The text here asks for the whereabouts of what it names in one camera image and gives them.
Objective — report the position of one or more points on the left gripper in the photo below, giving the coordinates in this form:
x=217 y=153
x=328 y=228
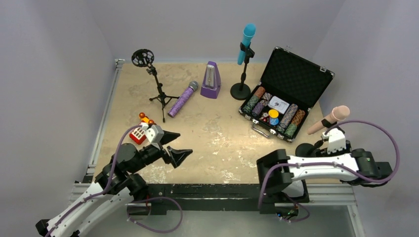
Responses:
x=164 y=150

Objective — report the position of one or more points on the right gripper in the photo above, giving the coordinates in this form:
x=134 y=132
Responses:
x=303 y=149

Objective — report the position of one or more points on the black round-base stand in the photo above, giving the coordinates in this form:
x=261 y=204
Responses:
x=241 y=91
x=306 y=149

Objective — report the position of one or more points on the pink microphone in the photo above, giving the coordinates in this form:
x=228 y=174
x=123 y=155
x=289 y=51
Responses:
x=338 y=113

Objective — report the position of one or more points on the purple glitter microphone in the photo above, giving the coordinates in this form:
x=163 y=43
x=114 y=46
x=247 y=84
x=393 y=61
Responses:
x=187 y=93

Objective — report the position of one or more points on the black round-base stand front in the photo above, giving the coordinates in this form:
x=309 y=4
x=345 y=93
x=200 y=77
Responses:
x=241 y=91

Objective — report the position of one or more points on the blue microphone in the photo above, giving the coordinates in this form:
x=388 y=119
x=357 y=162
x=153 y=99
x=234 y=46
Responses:
x=248 y=33

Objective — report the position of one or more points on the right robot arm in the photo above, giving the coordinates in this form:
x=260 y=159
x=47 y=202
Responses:
x=278 y=171

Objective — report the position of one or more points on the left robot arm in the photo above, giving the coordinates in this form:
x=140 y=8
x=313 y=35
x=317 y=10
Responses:
x=94 y=205

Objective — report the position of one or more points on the red yellow toy truck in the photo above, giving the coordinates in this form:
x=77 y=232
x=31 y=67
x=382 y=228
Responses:
x=137 y=135

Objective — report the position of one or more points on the black poker chip case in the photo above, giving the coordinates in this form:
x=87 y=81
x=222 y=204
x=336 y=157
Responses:
x=294 y=80

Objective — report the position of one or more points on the purple metronome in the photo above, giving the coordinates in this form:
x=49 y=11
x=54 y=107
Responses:
x=211 y=85

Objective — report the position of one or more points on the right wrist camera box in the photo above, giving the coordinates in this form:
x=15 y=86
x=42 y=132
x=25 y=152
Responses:
x=336 y=141

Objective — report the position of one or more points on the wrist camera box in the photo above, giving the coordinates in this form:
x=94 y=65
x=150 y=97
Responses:
x=153 y=132
x=336 y=141

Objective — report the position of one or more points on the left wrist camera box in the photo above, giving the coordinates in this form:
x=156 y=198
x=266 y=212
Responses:
x=153 y=132

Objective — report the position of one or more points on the black aluminium base frame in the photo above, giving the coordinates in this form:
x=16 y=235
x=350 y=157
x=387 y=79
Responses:
x=208 y=197

